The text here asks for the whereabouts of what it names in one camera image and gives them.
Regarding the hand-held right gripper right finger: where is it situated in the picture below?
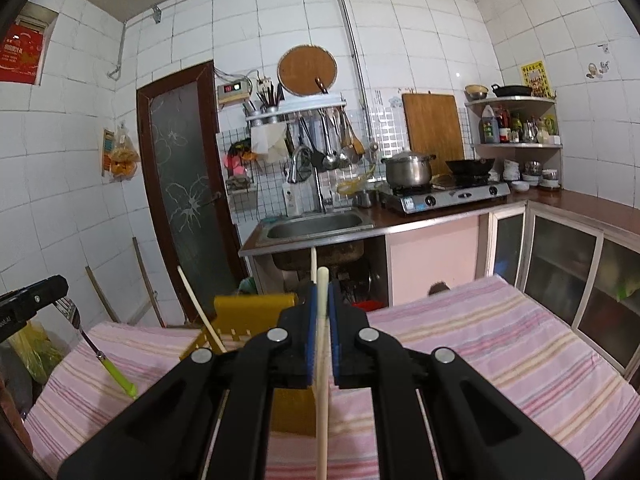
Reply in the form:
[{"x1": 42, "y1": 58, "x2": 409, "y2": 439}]
[{"x1": 327, "y1": 282, "x2": 586, "y2": 480}]

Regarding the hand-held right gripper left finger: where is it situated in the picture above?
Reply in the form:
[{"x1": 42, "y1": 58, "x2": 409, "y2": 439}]
[{"x1": 57, "y1": 282, "x2": 321, "y2": 480}]

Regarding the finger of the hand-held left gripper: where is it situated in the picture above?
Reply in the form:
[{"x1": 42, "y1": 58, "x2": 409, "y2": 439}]
[{"x1": 0, "y1": 275, "x2": 70, "y2": 328}]

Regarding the yellow perforated utensil holder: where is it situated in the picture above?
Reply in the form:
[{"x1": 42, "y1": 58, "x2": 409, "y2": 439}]
[{"x1": 179, "y1": 294, "x2": 317, "y2": 437}]

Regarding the single wooden chopstick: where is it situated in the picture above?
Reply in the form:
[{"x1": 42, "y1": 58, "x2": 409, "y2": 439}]
[
  {"x1": 177, "y1": 265, "x2": 227, "y2": 355},
  {"x1": 314, "y1": 266, "x2": 332, "y2": 480}
]

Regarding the green handled metal utensil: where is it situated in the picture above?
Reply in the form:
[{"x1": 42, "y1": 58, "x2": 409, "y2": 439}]
[{"x1": 60, "y1": 297, "x2": 139, "y2": 401}]

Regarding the row of hanging kitchen utensils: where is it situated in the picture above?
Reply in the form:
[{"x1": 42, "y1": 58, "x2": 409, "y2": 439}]
[{"x1": 285, "y1": 107, "x2": 368, "y2": 171}]

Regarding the cup of dark utensils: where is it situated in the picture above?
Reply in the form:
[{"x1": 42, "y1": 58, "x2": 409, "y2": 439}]
[{"x1": 242, "y1": 80, "x2": 286, "y2": 116}]

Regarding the yellow plastic bag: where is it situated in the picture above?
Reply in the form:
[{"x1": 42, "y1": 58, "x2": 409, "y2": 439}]
[{"x1": 7, "y1": 320, "x2": 63, "y2": 396}]

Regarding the wooden stick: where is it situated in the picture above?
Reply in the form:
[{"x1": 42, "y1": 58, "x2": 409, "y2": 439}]
[
  {"x1": 131, "y1": 236, "x2": 165, "y2": 328},
  {"x1": 84, "y1": 266, "x2": 121, "y2": 323}
]

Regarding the steel sink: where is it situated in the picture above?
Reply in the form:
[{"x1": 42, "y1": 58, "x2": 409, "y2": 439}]
[{"x1": 262, "y1": 210, "x2": 376, "y2": 243}]

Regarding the kitchen counter cabinet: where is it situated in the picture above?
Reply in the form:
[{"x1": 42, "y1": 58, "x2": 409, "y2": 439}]
[{"x1": 239, "y1": 187, "x2": 640, "y2": 376}]

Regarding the white bottle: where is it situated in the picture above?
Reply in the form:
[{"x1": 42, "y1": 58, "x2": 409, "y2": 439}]
[{"x1": 282, "y1": 182, "x2": 303, "y2": 217}]

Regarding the orange plastic bag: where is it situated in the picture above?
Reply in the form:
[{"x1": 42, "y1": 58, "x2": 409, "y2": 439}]
[{"x1": 102, "y1": 122, "x2": 141, "y2": 183}]

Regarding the pink striped tablecloth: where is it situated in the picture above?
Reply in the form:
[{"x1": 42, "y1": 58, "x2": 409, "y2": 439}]
[{"x1": 22, "y1": 274, "x2": 640, "y2": 480}]

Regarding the steel faucet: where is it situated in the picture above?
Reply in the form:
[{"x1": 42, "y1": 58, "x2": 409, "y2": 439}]
[{"x1": 285, "y1": 145, "x2": 328, "y2": 216}]

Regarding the steel cooking pot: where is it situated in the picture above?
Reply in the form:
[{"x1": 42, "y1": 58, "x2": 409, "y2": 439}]
[{"x1": 381, "y1": 150, "x2": 437, "y2": 188}]

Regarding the gas stove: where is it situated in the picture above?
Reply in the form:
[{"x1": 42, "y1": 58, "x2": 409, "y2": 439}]
[{"x1": 380, "y1": 180, "x2": 512, "y2": 217}]

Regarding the brown door with frosted glass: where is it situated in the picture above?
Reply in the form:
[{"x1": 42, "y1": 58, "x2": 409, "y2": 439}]
[{"x1": 136, "y1": 60, "x2": 246, "y2": 323}]

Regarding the pink hanging item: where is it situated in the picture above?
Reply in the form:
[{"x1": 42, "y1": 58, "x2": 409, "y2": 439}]
[{"x1": 223, "y1": 140, "x2": 258, "y2": 176}]

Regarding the white plastic bag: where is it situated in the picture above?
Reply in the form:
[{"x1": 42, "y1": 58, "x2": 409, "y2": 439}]
[{"x1": 250, "y1": 122, "x2": 288, "y2": 163}]

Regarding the black wok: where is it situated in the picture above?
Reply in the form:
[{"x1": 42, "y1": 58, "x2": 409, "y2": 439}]
[{"x1": 444, "y1": 156, "x2": 497, "y2": 177}]

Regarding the wooden cutting board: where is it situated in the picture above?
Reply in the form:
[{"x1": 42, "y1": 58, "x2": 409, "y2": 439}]
[{"x1": 401, "y1": 91, "x2": 466, "y2": 176}]

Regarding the stack of white bowls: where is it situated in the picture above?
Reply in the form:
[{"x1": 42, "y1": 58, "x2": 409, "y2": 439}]
[{"x1": 501, "y1": 159, "x2": 562, "y2": 193}]

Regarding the white control box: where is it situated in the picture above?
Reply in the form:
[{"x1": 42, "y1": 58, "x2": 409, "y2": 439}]
[{"x1": 216, "y1": 79, "x2": 252, "y2": 106}]

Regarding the row of condiment bottles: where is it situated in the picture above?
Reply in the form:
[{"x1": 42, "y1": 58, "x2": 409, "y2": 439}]
[{"x1": 480, "y1": 105, "x2": 560, "y2": 145}]

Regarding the white corner shelf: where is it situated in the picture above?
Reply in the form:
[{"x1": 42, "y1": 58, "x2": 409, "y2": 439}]
[{"x1": 464, "y1": 95, "x2": 563, "y2": 191}]

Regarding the round wooden lid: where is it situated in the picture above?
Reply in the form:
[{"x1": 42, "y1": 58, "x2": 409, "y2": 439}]
[{"x1": 277, "y1": 45, "x2": 337, "y2": 97}]

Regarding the black pan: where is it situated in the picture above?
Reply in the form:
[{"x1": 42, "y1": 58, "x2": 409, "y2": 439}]
[{"x1": 490, "y1": 83, "x2": 534, "y2": 98}]

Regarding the metal wall rack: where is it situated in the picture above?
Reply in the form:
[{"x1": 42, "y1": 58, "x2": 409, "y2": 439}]
[{"x1": 245, "y1": 100, "x2": 347, "y2": 123}]

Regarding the red wall poster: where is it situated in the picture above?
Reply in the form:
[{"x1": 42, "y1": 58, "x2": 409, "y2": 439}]
[{"x1": 0, "y1": 22, "x2": 48, "y2": 85}]

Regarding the yellow wall poster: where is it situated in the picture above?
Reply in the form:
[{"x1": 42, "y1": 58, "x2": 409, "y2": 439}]
[{"x1": 520, "y1": 60, "x2": 556, "y2": 100}]

